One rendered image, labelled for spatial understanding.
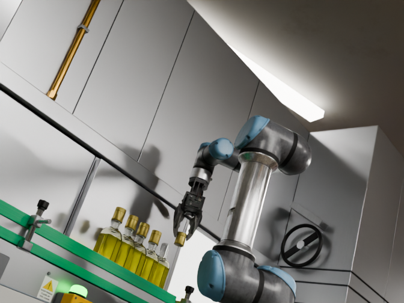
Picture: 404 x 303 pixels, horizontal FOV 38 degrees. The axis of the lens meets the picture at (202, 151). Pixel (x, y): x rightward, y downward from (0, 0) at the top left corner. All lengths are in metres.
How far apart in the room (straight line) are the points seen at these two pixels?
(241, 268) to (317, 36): 2.18
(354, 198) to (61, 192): 1.40
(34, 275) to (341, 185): 1.70
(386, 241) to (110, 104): 1.51
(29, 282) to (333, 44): 2.46
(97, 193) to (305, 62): 2.04
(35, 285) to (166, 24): 1.22
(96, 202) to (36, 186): 0.22
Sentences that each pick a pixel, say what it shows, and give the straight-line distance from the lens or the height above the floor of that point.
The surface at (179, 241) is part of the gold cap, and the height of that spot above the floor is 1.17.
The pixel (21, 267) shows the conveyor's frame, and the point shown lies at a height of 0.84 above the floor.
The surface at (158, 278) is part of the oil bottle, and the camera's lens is 1.96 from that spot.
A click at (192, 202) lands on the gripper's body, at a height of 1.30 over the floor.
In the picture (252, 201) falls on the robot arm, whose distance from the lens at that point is 1.57.
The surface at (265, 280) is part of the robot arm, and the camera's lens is 1.54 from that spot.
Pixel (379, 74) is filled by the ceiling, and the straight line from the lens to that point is 3.67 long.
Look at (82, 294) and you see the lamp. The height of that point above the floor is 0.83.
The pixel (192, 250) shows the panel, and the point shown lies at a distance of 2.30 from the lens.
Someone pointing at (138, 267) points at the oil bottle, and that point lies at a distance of 1.90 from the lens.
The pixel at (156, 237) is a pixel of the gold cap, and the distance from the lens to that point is 1.97.
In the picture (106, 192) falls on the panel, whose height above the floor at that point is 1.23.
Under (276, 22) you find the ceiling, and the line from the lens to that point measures 3.45.
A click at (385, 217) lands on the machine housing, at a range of 2.93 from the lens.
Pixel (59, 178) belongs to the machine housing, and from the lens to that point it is 1.93.
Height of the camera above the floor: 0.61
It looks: 25 degrees up
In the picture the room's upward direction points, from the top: 18 degrees clockwise
